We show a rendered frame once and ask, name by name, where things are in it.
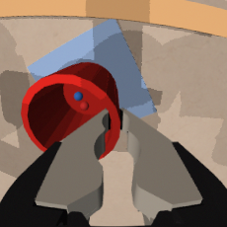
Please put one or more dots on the blue marble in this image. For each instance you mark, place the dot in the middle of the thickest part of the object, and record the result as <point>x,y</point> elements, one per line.
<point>78,96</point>

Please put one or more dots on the red marble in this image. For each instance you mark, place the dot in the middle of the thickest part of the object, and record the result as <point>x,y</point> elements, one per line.
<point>84,106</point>

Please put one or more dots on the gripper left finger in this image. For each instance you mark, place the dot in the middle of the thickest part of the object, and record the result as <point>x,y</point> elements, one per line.
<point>64,178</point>

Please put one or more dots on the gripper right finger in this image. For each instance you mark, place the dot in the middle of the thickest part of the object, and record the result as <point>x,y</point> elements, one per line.
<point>168,177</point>

